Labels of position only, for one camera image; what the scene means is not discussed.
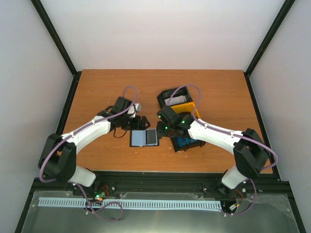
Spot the black leather card holder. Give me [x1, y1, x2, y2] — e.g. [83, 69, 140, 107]
[129, 130, 159, 147]

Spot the black cards stack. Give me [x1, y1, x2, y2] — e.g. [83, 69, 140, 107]
[179, 112, 191, 118]

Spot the yellow bin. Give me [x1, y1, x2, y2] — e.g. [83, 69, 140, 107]
[171, 101, 195, 114]

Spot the black bin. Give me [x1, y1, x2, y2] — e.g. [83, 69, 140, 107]
[157, 87, 193, 108]
[171, 137, 205, 152]

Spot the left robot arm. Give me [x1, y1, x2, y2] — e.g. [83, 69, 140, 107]
[38, 97, 150, 196]

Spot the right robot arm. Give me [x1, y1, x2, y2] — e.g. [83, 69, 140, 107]
[157, 105, 270, 195]

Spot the blue cards stack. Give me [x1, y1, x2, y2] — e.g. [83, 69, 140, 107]
[176, 137, 196, 147]

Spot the white cards stack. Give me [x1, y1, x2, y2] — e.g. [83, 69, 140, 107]
[164, 95, 191, 106]

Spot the green led circuit board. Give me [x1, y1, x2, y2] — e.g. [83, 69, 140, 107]
[94, 190, 109, 201]

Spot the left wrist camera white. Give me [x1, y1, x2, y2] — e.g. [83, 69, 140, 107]
[127, 103, 141, 118]

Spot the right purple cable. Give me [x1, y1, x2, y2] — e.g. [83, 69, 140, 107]
[165, 84, 279, 216]

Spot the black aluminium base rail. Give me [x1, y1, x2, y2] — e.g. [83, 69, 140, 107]
[31, 171, 291, 200]

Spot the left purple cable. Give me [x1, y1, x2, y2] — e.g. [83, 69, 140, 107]
[38, 86, 138, 183]

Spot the light blue cable duct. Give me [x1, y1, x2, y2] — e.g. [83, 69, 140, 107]
[37, 197, 222, 212]

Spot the left black frame post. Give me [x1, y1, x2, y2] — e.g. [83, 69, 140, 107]
[30, 0, 82, 76]

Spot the black frame post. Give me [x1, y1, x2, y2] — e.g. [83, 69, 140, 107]
[30, 0, 82, 76]
[244, 0, 296, 76]

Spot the right black frame post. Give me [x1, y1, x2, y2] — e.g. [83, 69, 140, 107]
[244, 0, 296, 76]

